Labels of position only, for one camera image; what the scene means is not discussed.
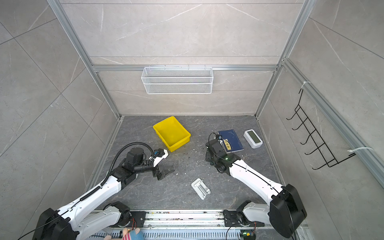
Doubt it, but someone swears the yellow plastic bin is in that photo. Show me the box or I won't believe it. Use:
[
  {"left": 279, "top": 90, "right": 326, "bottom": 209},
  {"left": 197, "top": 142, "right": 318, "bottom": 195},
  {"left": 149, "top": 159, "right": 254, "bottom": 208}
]
[{"left": 153, "top": 116, "right": 191, "bottom": 152}]

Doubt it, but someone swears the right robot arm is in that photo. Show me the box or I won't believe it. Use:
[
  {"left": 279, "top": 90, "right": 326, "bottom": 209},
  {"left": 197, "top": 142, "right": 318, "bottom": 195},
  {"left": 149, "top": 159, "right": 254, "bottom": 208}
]
[{"left": 206, "top": 137, "right": 308, "bottom": 239}]

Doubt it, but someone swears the white wire mesh basket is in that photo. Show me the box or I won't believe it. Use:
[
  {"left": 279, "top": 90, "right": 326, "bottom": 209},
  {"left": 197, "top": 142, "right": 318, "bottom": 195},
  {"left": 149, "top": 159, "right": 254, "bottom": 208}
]
[{"left": 141, "top": 67, "right": 214, "bottom": 95}]

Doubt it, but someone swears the pink blue plush toy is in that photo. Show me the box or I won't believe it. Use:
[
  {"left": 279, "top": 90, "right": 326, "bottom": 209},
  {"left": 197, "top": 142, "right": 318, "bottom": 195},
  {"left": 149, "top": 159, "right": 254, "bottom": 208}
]
[{"left": 104, "top": 228, "right": 144, "bottom": 240}]

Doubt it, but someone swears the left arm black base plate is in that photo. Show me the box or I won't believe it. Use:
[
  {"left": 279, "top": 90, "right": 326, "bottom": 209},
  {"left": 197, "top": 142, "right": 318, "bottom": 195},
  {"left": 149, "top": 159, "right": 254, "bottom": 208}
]
[{"left": 117, "top": 211, "right": 147, "bottom": 229}]

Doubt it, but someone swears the black wire hook rack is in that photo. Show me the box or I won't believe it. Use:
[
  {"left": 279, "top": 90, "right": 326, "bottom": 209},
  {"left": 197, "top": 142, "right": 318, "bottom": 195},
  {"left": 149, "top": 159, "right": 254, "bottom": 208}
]
[{"left": 286, "top": 89, "right": 356, "bottom": 170}]

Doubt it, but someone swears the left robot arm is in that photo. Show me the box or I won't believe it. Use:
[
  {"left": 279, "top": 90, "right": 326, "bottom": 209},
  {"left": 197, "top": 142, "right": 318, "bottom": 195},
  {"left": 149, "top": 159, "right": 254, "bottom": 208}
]
[{"left": 29, "top": 142, "right": 173, "bottom": 240}]

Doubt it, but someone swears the aluminium rail frame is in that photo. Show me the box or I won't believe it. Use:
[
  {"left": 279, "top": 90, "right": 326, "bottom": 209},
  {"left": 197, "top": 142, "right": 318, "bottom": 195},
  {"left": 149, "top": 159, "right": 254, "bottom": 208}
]
[{"left": 56, "top": 208, "right": 310, "bottom": 240}]

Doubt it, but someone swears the blue notebook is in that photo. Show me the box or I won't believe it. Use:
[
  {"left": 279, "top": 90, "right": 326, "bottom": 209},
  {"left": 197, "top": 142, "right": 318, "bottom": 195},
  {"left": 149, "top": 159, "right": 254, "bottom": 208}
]
[{"left": 219, "top": 129, "right": 244, "bottom": 153}]

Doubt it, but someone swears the white digital clock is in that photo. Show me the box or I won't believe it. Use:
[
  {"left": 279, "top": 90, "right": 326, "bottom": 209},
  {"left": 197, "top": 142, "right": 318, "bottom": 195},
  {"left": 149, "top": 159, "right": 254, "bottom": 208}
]
[{"left": 244, "top": 129, "right": 263, "bottom": 149}]

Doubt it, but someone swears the white plastic bracket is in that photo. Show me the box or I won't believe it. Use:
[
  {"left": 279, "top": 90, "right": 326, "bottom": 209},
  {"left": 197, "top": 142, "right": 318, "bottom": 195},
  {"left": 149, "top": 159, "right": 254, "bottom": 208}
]
[{"left": 191, "top": 178, "right": 211, "bottom": 200}]

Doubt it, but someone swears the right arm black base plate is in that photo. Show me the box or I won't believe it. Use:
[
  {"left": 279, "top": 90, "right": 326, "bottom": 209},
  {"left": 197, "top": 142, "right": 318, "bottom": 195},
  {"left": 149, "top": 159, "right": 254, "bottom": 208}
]
[{"left": 222, "top": 210, "right": 265, "bottom": 227}]

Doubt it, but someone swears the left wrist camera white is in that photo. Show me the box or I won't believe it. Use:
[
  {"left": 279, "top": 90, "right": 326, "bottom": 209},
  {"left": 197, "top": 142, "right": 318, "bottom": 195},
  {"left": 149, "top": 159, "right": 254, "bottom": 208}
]
[{"left": 154, "top": 149, "right": 169, "bottom": 159}]

